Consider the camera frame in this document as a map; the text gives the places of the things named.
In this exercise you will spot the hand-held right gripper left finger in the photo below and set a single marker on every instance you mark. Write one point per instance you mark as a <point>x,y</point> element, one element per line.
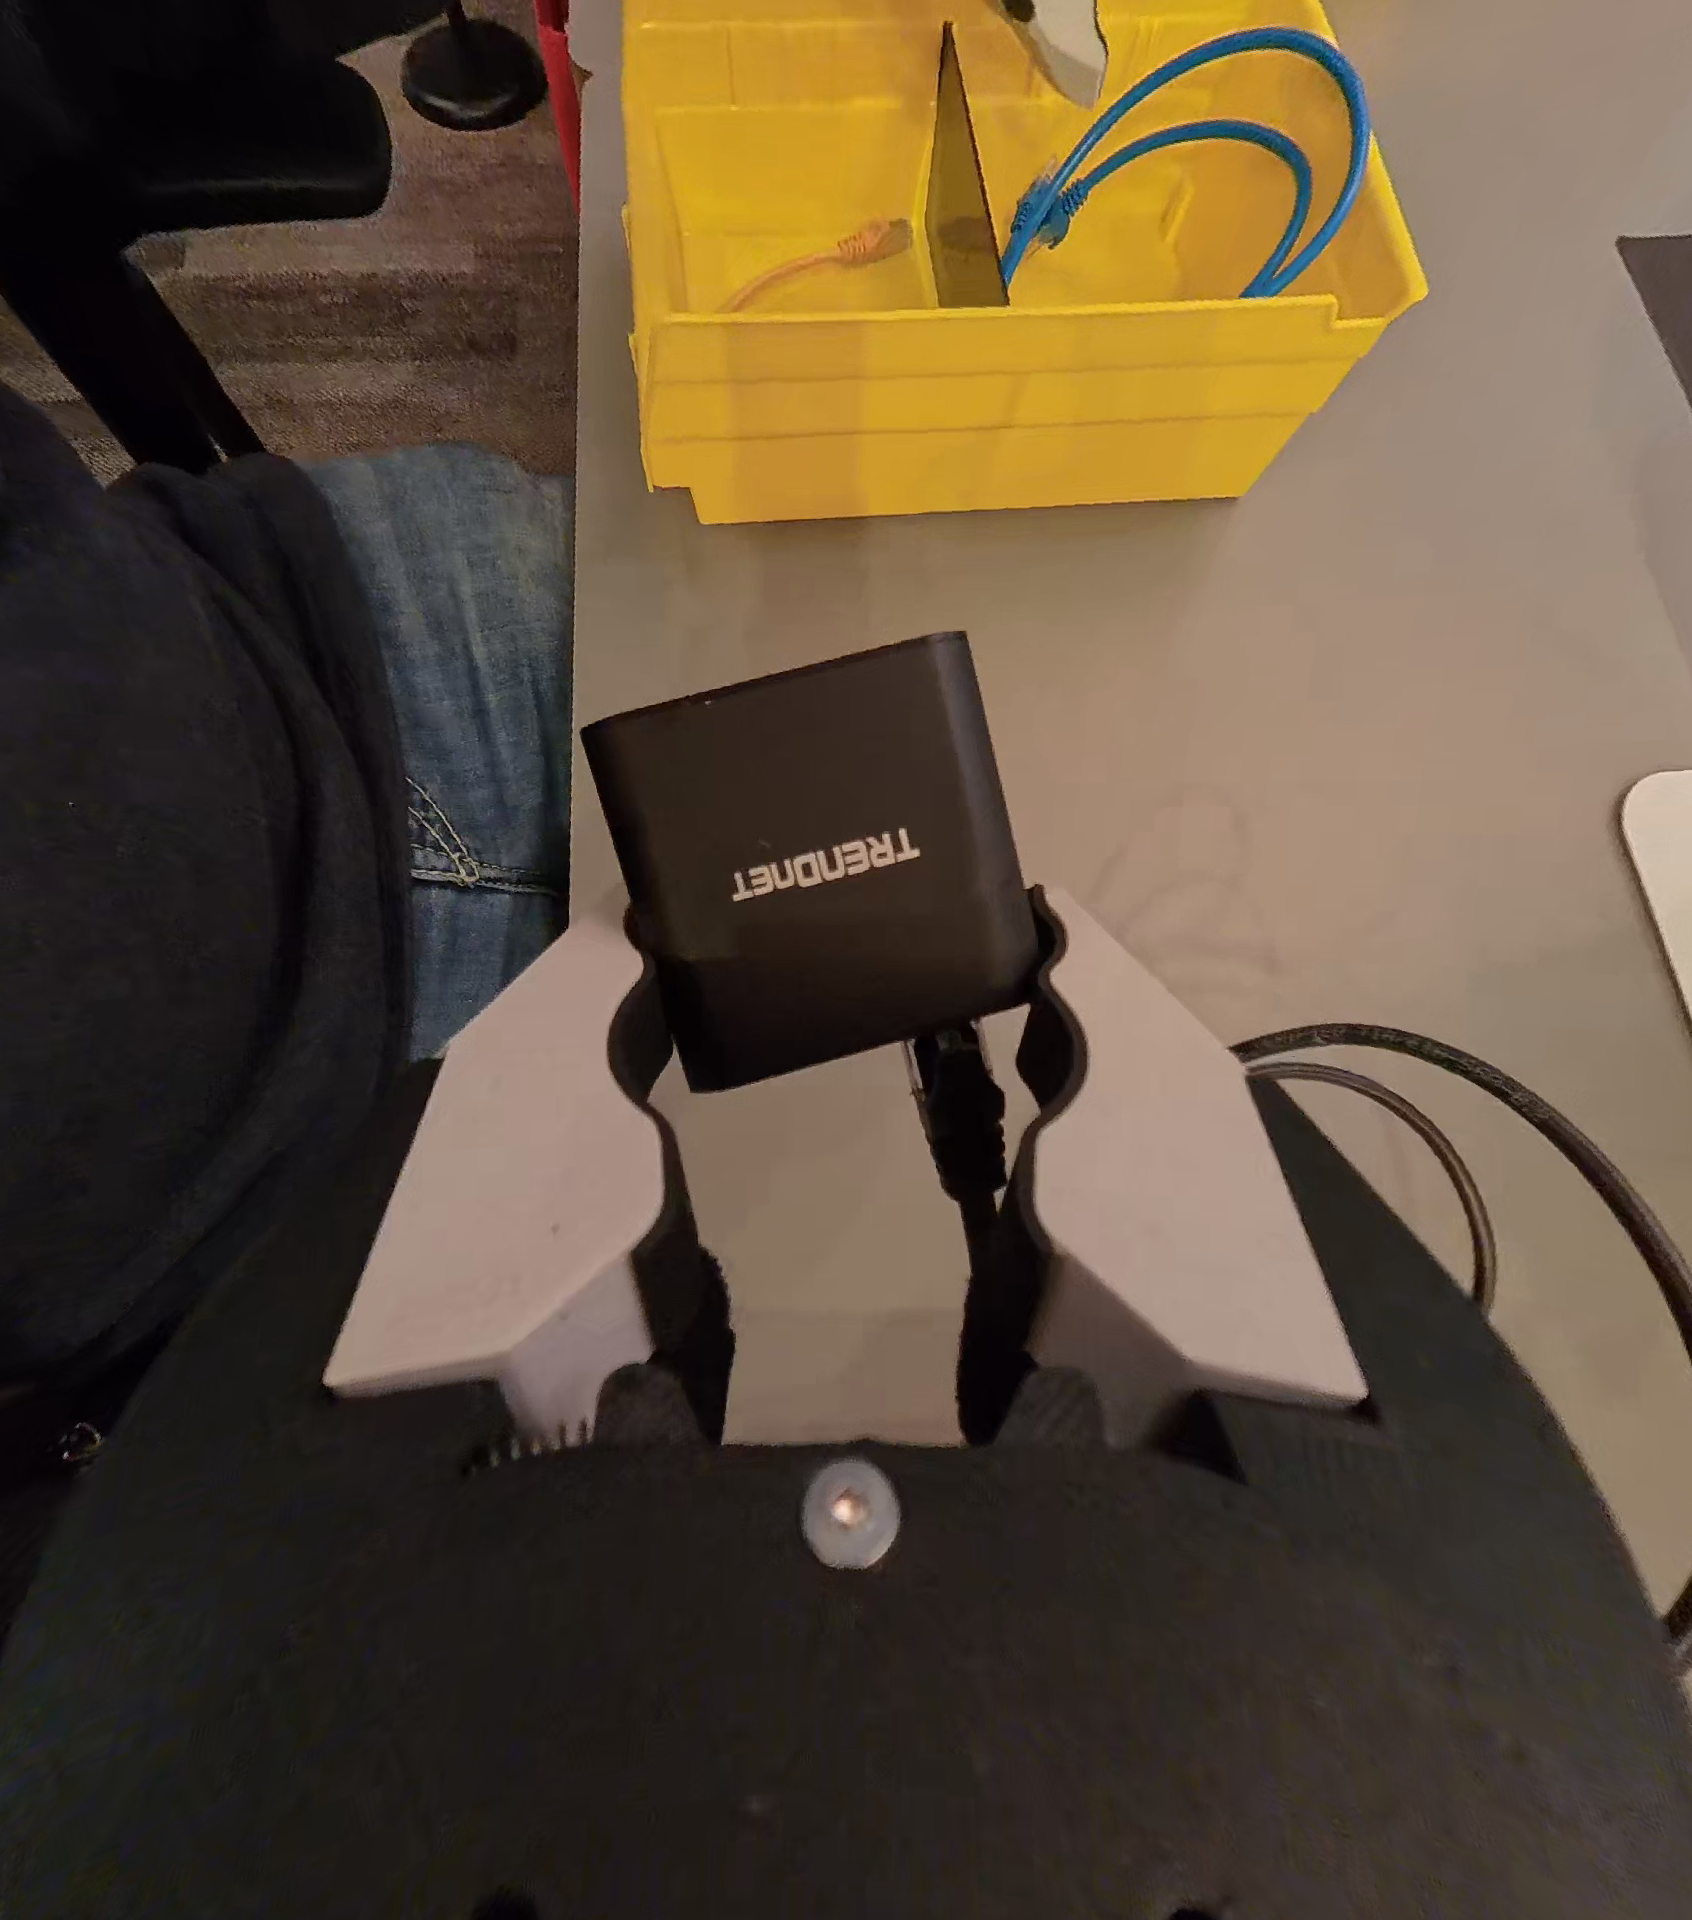
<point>516,1186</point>

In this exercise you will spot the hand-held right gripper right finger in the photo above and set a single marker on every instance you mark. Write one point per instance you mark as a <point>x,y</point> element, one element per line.
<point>1177,1200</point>

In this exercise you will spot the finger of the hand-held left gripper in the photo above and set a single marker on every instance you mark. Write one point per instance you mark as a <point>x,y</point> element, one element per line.
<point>1073,37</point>

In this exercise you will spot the yellow plastic bin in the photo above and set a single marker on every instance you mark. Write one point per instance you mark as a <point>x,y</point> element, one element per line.
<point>967,418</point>

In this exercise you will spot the black network switch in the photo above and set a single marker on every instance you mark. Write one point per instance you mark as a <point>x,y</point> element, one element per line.
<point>802,781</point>

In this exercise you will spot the dark clear bin divider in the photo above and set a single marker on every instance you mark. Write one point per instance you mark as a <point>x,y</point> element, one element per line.
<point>959,192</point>

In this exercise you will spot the person's leg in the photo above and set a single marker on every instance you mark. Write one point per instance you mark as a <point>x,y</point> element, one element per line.
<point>471,677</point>

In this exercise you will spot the red bar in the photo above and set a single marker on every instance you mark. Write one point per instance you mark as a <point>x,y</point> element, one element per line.
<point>559,89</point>

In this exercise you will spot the black round stand base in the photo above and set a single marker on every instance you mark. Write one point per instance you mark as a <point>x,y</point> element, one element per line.
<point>471,83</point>

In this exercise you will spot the black office chair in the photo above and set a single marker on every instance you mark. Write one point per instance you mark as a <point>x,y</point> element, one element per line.
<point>113,119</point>

